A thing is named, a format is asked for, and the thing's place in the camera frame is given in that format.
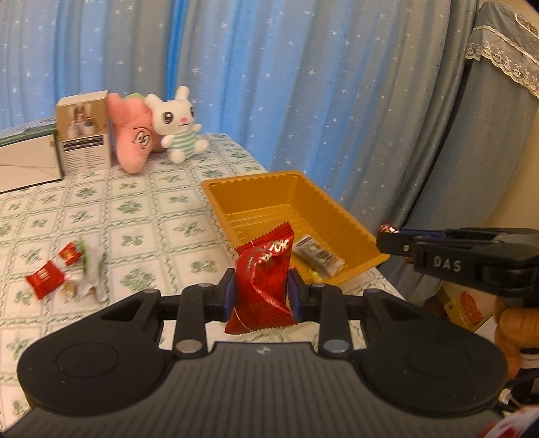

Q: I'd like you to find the grey lace-trimmed cloth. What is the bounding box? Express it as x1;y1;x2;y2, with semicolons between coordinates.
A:
465;0;539;99

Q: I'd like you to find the small red candy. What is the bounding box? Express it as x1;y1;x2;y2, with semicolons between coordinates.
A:
58;243;83;266

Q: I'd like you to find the pink star plush toy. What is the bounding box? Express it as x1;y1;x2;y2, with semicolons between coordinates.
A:
106;93;165;174

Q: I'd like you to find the blue star-print curtain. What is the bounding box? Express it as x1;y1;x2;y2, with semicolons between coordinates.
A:
0;0;539;270

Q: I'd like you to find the orange plastic tray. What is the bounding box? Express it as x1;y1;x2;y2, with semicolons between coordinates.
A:
201;170;390;288

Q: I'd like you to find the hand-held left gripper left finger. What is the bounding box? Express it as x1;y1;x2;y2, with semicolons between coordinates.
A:
80;269;236;358

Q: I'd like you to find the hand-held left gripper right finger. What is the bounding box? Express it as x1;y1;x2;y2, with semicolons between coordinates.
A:
288;269;447;358

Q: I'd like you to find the red white printed clothing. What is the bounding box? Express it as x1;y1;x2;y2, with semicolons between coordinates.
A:
484;406;539;438

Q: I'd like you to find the yellow box with red print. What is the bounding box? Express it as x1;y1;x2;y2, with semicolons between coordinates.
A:
438;290;493;333

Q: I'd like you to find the white flat cardboard box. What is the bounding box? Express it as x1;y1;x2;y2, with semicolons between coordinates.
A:
0;118;64;194

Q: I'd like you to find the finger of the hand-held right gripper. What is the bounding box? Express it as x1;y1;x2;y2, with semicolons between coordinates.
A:
396;227;506;242
376;231;415;258

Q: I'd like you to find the green white snack packet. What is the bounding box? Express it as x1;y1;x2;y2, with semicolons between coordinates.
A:
78;238;110;303

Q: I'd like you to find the beige product box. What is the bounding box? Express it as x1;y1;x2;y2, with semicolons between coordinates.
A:
55;90;114;175

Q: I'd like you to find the white bunny plush toy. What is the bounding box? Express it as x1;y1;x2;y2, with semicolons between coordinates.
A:
145;85;210;163

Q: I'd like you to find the large red snack packet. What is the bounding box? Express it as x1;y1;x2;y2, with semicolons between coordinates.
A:
224;222;295;335

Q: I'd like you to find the person's right hand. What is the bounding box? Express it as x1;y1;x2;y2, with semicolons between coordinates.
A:
494;307;539;382

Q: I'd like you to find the dark clear snack packet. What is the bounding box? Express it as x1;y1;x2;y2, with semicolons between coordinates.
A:
292;236;346;277

